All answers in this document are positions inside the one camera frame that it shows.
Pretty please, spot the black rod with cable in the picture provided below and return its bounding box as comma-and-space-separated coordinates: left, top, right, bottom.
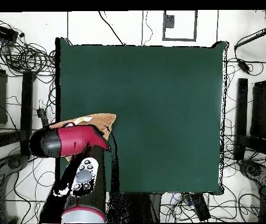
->
233, 24, 266, 51

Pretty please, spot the black power adapter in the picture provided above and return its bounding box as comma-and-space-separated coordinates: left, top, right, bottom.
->
236, 58, 251, 74

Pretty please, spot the grey stand foot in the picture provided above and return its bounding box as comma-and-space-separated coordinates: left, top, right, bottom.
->
0, 153, 30, 223
237, 159, 266, 187

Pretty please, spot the tan orange terry towel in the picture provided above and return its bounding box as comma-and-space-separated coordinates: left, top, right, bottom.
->
49, 113, 117, 162

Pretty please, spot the black floor bar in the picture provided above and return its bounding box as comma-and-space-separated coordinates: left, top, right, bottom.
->
233, 78, 249, 161
20, 71, 35, 156

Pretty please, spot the dark green table cloth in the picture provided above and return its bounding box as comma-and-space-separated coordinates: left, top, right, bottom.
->
54, 37, 228, 195

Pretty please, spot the black power strip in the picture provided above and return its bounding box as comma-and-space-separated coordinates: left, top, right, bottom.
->
190, 192, 211, 222
36, 107, 51, 128

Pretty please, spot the black network switch box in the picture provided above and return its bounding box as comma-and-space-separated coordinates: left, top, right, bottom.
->
0, 22, 19, 43

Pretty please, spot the black floor cable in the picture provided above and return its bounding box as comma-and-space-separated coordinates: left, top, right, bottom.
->
98, 10, 126, 46

